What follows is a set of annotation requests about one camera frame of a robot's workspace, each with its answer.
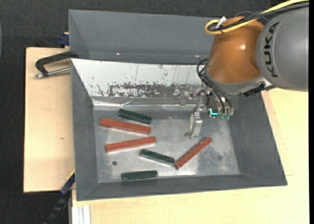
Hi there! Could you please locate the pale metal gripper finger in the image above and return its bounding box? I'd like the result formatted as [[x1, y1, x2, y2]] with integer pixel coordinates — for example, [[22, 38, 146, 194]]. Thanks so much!
[[184, 114, 196, 140], [191, 118, 204, 139]]

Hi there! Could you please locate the red-brown flat block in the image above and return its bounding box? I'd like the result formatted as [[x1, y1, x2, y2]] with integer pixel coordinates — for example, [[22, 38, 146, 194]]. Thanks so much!
[[174, 136, 213, 171], [99, 118, 152, 136], [105, 136, 157, 154]]

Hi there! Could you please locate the dark green flat block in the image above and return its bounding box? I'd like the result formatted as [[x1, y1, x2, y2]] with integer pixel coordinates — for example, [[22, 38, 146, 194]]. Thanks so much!
[[139, 149, 176, 166], [121, 170, 158, 181], [117, 108, 153, 125]]

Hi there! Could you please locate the grey metal bin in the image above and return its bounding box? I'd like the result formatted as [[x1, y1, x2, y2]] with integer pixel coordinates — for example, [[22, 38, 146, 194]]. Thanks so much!
[[68, 9, 288, 201]]

